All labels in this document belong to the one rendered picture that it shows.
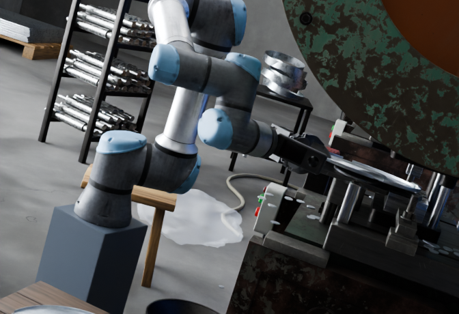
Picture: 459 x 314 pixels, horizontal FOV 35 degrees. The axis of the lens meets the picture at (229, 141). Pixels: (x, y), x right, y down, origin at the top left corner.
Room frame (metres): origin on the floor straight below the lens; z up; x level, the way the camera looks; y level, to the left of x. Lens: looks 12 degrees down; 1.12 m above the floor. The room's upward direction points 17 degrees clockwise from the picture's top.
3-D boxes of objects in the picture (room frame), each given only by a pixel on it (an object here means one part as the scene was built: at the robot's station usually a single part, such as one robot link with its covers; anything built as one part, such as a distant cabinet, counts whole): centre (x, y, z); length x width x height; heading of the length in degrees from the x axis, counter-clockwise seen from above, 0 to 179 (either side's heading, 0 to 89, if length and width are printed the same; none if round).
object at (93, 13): (4.06, 0.77, 0.47); 0.46 x 0.43 x 0.95; 60
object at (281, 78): (4.82, -0.23, 0.40); 0.45 x 0.40 x 0.79; 2
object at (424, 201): (1.71, -0.44, 0.76); 0.15 x 0.09 x 0.05; 170
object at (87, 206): (1.85, 0.26, 0.50); 0.15 x 0.15 x 0.10
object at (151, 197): (2.61, 0.30, 0.16); 0.34 x 0.24 x 0.34; 97
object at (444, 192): (1.61, -0.49, 0.81); 0.02 x 0.02 x 0.14
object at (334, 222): (1.71, -0.44, 0.68); 0.45 x 0.30 x 0.06; 170
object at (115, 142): (1.85, 0.26, 0.62); 0.13 x 0.12 x 0.14; 107
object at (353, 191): (1.56, -0.29, 0.75); 0.03 x 0.03 x 0.10; 80
